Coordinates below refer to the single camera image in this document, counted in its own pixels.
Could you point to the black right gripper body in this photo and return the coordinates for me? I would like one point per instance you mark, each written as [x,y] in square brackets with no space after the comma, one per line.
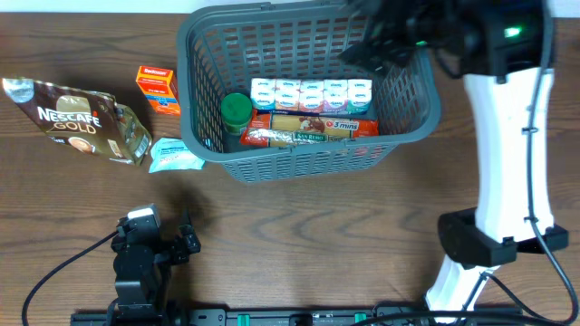
[381,34]

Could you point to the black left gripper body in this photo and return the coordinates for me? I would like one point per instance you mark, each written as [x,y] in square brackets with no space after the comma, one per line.
[175,250]

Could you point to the Kleenex tissue multipack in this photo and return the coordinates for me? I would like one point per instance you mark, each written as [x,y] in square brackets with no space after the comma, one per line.
[311,97]

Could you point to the Nescafe Gold coffee pouch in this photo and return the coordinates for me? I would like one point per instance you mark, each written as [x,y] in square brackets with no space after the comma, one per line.
[90,121]

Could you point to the San Remo spaghetti packet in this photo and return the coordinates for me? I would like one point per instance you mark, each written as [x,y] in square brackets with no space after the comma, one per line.
[278,130]

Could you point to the green lid glass jar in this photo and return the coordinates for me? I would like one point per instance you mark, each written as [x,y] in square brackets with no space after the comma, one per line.
[236,112]

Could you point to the dark grey plastic basket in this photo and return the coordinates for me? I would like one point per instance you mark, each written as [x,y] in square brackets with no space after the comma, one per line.
[222,48]

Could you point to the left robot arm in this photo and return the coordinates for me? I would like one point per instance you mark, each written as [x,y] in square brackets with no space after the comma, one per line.
[143,265]

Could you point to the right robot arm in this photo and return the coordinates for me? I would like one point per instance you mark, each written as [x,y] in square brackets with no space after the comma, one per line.
[505,52]

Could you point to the light blue wipes pack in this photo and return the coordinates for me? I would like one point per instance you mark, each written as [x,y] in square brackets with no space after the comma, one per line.
[172,154]

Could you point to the orange Redoxon box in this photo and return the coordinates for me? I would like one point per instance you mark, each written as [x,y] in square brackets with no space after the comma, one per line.
[160,88]

